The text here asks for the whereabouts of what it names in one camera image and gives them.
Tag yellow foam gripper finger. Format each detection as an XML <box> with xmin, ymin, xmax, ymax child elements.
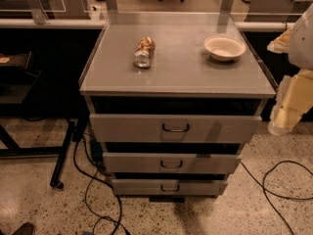
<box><xmin>268</xmin><ymin>70</ymin><xmax>313</xmax><ymax>136</ymax></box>

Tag grey bottom drawer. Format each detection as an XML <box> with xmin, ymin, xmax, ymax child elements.
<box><xmin>112</xmin><ymin>179</ymin><xmax>227</xmax><ymax>196</ymax></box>

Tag grey drawer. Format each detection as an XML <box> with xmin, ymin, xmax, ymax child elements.
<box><xmin>104</xmin><ymin>153</ymin><xmax>241</xmax><ymax>174</ymax></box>
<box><xmin>90</xmin><ymin>114</ymin><xmax>261</xmax><ymax>143</ymax></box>
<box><xmin>112</xmin><ymin>179</ymin><xmax>227</xmax><ymax>196</ymax></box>

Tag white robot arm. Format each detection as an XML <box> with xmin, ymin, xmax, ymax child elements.
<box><xmin>267</xmin><ymin>5</ymin><xmax>313</xmax><ymax>136</ymax></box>

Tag grey drawer cabinet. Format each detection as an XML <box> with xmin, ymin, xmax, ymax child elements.
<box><xmin>78</xmin><ymin>11</ymin><xmax>279</xmax><ymax>204</ymax></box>

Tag grey top drawer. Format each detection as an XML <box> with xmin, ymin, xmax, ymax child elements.
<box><xmin>90</xmin><ymin>114</ymin><xmax>261</xmax><ymax>143</ymax></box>

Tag grey middle drawer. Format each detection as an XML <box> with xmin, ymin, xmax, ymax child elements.
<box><xmin>104</xmin><ymin>153</ymin><xmax>241</xmax><ymax>174</ymax></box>

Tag yellow foam piece upper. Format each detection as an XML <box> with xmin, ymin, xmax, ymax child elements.
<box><xmin>267</xmin><ymin>27</ymin><xmax>292</xmax><ymax>54</ymax></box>

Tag white paper bowl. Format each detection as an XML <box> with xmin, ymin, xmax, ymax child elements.
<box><xmin>203</xmin><ymin>35</ymin><xmax>246</xmax><ymax>62</ymax></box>

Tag crushed orange soda can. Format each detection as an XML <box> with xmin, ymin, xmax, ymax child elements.
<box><xmin>134</xmin><ymin>36</ymin><xmax>156</xmax><ymax>69</ymax></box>

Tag brown shoe bottom left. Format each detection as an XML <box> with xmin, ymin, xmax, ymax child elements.
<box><xmin>12</xmin><ymin>222</ymin><xmax>34</xmax><ymax>235</ymax></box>

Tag black cable left floor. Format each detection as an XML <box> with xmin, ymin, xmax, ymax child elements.
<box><xmin>71</xmin><ymin>132</ymin><xmax>132</xmax><ymax>235</ymax></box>

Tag black table frame left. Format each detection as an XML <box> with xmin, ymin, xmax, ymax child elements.
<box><xmin>0</xmin><ymin>51</ymin><xmax>76</xmax><ymax>190</ymax></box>

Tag white horizontal rail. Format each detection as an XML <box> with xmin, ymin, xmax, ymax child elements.
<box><xmin>0</xmin><ymin>19</ymin><xmax>294</xmax><ymax>32</ymax></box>

